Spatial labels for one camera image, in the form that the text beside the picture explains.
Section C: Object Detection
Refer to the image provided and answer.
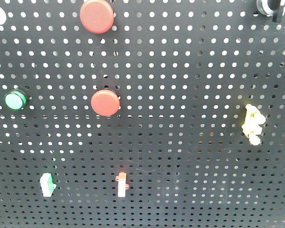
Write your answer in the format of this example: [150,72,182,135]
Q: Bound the green-tipped white rocker switch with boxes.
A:
[40,173,57,197]

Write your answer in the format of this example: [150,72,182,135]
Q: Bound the red-tipped white rocker switch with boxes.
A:
[115,172,129,198]

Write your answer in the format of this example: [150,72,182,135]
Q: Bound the red push button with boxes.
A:
[80,0,114,34]
[90,89,120,116]

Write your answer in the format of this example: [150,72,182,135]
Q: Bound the upper red push button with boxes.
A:
[80,0,114,34]

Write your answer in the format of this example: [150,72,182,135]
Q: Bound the lower red push button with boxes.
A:
[90,89,120,116]

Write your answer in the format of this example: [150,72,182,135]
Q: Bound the green push button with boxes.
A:
[4,89,28,110]

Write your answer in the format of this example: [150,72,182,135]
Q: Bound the black perforated pegboard panel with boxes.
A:
[0,0,285,228]

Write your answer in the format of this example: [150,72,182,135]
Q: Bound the yellow toggle switch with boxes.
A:
[241,104,266,146]

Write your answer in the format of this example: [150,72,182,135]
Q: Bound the black rotary selector switch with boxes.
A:
[256,0,285,23]

